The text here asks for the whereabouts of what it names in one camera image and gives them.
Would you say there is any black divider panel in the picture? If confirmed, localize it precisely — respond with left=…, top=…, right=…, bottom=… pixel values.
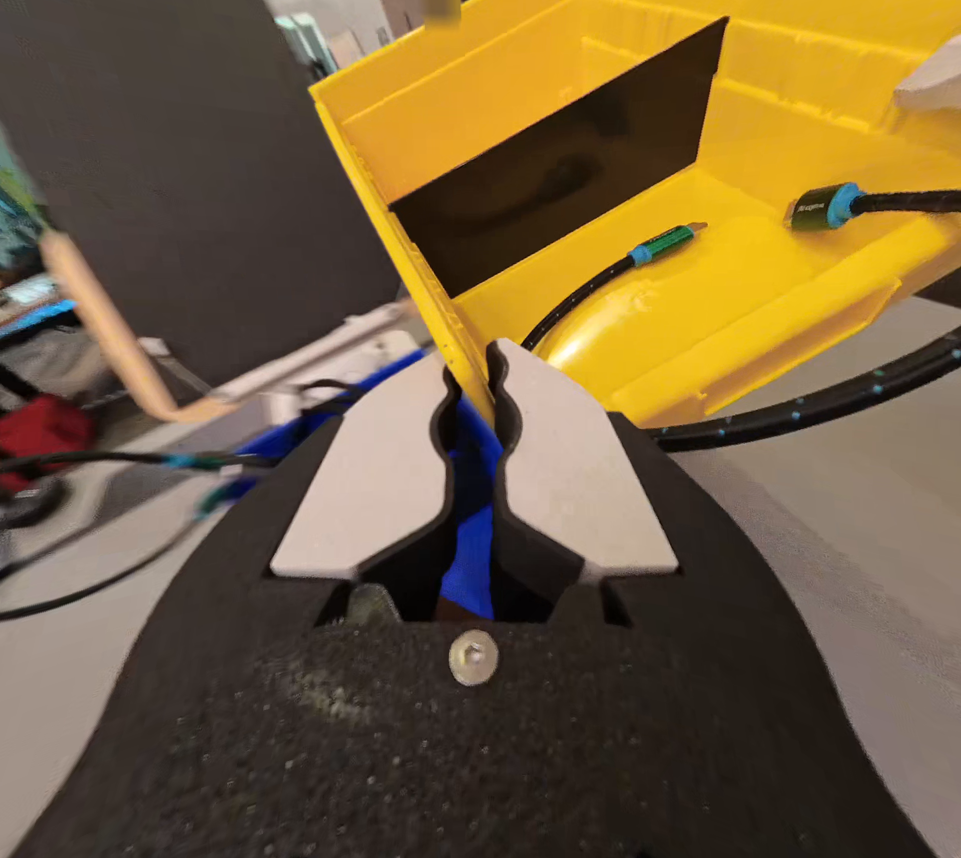
left=389, top=16, right=730, bottom=299

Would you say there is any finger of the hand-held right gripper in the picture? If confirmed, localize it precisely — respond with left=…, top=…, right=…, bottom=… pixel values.
left=892, top=34, right=961, bottom=117

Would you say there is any blue plastic bin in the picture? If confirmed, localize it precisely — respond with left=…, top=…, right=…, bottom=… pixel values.
left=237, top=346, right=505, bottom=620

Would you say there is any red bag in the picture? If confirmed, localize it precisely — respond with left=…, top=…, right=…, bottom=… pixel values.
left=0, top=395, right=97, bottom=472

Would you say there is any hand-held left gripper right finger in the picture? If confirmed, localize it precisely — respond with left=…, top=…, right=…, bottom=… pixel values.
left=486, top=337, right=680, bottom=622

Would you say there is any black board with wooden rim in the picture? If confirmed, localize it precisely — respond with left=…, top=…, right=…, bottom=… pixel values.
left=0, top=0, right=402, bottom=423

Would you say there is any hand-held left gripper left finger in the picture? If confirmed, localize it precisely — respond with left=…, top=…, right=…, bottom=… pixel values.
left=268, top=351, right=460, bottom=622

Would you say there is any grey desk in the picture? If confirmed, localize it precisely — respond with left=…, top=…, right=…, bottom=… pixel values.
left=0, top=294, right=961, bottom=858

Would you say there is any yellow plastic bin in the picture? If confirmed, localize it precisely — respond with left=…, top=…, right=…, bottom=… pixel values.
left=308, top=0, right=961, bottom=433

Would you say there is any black cable with green plugs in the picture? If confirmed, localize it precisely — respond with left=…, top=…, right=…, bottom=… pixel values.
left=0, top=377, right=369, bottom=622

